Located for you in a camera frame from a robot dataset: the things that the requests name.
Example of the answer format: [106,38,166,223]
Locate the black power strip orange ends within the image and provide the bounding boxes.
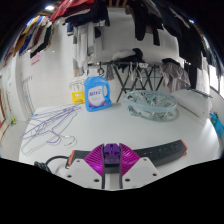
[65,139,188,168]

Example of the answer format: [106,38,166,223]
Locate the pile of wire clothes hangers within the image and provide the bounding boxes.
[19,104,83,156]

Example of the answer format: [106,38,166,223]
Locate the row of colourful hanging clothes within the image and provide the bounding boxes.
[3,0,111,68]

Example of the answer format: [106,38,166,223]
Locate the pink wall sign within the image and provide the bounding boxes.
[30,52,42,66]

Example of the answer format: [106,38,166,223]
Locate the window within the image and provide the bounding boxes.
[208,63,224,98]

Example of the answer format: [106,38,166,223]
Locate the black power strip cable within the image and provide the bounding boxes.
[33,154,71,173]

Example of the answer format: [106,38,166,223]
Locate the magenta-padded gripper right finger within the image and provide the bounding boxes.
[117,143,163,190]

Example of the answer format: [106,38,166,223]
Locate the yellow sign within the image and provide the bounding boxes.
[71,90,86,105]

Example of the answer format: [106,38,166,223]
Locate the white pillow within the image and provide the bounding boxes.
[171,87,214,125]

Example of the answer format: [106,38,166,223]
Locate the blue detergent bottle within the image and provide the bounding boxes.
[83,75,113,113]

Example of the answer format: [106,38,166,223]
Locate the grey garment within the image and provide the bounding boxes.
[159,61,192,93]

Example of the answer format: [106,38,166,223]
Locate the black folding drying rack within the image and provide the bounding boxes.
[87,59,168,103]

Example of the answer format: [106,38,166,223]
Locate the black and white clothes pile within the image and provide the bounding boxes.
[111,47,146,64]

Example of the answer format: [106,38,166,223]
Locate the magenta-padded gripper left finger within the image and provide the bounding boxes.
[54,143,107,190]

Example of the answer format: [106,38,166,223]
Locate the round pale blue peg hanger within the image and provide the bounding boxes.
[123,89,179,121]

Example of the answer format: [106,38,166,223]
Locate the row of dark hanging clothes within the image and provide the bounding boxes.
[126,0,224,98]

